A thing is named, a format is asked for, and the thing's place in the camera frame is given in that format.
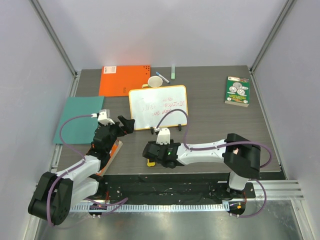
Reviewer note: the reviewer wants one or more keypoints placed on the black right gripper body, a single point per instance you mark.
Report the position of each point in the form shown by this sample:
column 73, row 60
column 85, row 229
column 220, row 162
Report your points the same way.
column 150, row 151

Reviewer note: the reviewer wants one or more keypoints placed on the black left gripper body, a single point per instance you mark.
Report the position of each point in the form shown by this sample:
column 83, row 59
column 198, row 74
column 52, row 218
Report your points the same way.
column 114, row 131

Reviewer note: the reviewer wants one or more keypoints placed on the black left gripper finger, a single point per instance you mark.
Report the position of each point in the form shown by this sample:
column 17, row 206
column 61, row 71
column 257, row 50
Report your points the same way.
column 123, row 120
column 128, row 126

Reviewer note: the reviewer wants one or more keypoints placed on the yellow whiteboard eraser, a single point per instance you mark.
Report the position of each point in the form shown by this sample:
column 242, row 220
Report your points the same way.
column 150, row 163

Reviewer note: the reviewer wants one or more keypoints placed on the yellow-framed whiteboard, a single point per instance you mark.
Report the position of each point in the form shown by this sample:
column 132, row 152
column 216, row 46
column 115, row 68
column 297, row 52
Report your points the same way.
column 149, row 105

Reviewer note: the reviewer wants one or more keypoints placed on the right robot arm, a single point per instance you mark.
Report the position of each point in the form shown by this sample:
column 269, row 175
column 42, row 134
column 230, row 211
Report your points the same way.
column 240, row 155

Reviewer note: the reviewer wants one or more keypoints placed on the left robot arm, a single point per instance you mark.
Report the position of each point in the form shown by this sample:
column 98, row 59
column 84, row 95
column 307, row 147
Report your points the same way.
column 56, row 193

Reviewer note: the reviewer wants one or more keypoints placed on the blue whiteboard marker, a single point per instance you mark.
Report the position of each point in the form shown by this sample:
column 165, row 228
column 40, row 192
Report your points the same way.
column 163, row 78

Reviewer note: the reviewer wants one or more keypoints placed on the orange paperback book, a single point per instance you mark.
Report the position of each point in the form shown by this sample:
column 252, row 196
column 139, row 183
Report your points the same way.
column 114, row 151

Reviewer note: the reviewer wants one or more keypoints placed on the teal folder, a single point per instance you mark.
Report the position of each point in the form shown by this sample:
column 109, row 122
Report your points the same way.
column 81, row 130

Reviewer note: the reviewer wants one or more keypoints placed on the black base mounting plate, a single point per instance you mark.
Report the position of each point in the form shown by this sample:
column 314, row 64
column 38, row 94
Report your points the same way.
column 176, row 187

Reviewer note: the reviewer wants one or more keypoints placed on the orange folder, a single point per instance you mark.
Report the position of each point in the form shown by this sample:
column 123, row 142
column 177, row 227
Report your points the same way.
column 117, row 81

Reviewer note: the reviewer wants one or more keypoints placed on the cream paper cup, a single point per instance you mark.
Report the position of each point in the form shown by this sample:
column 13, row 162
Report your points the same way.
column 153, row 82

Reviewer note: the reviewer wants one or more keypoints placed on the green highlighter pen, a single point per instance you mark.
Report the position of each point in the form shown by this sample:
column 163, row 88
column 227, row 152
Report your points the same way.
column 173, row 72

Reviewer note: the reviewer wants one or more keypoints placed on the green paperback book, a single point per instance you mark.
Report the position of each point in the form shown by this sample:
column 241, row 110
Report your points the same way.
column 237, row 91

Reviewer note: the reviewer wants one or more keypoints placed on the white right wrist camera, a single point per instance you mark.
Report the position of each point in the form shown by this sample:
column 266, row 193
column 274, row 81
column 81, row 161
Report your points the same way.
column 163, row 136

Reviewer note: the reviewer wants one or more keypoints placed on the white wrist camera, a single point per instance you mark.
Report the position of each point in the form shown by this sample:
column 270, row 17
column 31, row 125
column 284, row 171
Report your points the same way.
column 104, row 117
column 163, row 136

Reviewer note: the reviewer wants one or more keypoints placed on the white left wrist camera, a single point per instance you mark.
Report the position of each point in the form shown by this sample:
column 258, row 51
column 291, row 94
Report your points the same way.
column 104, row 117

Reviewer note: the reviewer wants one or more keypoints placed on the perforated metal rail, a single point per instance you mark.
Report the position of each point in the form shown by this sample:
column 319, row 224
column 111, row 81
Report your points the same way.
column 130, row 208

